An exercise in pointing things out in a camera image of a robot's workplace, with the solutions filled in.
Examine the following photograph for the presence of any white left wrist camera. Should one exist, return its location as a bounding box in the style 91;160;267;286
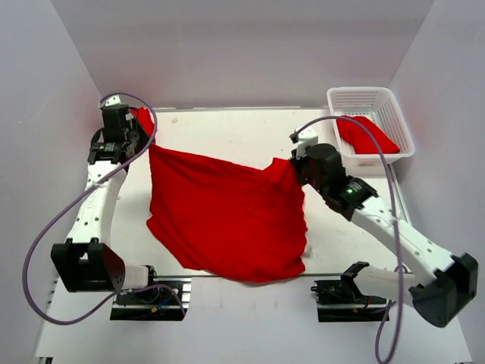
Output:
99;95;122;109

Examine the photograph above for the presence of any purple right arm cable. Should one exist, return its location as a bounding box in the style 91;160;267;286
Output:
288;115;412;364

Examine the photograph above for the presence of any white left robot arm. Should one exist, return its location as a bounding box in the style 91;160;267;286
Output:
51;104;160;303

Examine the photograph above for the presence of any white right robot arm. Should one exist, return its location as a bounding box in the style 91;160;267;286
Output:
290;143;479;328

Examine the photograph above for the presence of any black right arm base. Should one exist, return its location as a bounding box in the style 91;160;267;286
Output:
311;280;389;323

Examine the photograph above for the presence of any red t-shirt in basket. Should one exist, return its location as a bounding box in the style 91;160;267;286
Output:
336;115;401;155

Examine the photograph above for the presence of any white plastic mesh basket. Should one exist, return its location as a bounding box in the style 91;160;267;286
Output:
327;86;415;167

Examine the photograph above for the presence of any red t-shirt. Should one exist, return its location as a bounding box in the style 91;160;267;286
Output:
336;115;401;155
130;107;308;284

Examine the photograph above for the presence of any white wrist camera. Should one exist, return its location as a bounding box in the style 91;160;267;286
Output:
289;127;318;159
99;95;122;109

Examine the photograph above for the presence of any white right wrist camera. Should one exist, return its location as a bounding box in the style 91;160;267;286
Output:
289;127;318;159

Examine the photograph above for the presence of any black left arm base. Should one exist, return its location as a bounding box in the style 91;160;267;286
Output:
110;278;192;322

